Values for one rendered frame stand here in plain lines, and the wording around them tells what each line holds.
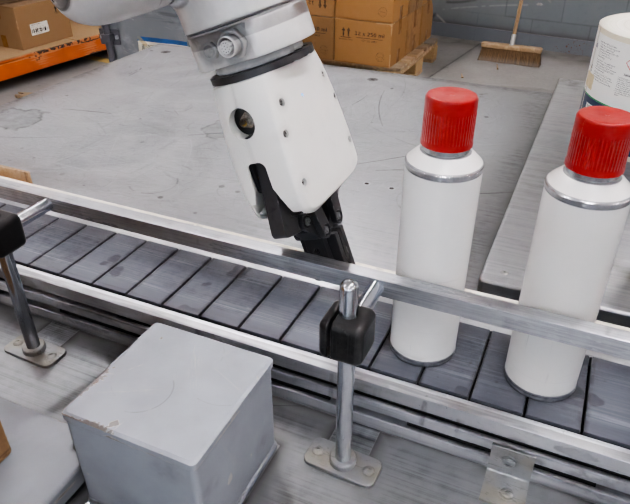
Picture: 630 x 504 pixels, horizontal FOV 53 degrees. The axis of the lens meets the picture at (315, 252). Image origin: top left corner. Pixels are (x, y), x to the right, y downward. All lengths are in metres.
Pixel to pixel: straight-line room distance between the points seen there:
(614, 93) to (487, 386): 0.50
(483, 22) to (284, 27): 4.74
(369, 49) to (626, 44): 3.06
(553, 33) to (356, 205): 4.28
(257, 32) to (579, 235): 0.23
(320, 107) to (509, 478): 0.30
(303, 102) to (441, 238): 0.13
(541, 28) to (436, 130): 4.64
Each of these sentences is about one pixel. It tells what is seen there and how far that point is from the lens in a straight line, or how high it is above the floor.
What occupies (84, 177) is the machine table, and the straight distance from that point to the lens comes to 0.94.
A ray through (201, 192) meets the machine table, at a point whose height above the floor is 0.83.
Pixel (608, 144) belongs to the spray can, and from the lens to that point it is 0.39.
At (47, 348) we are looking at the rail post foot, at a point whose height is 0.83.
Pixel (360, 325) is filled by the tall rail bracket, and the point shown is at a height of 0.97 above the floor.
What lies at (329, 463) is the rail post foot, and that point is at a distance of 0.49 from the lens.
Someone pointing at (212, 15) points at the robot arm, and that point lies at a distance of 0.42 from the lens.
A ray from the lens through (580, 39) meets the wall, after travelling 5.00.
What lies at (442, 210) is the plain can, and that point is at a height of 1.02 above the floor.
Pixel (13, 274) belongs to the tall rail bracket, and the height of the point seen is 0.92.
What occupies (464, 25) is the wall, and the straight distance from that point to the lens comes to 5.18.
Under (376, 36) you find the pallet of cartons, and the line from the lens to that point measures 3.83.
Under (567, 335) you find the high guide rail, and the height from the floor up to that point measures 0.96.
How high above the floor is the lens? 1.21
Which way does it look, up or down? 32 degrees down
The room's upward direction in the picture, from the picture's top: straight up
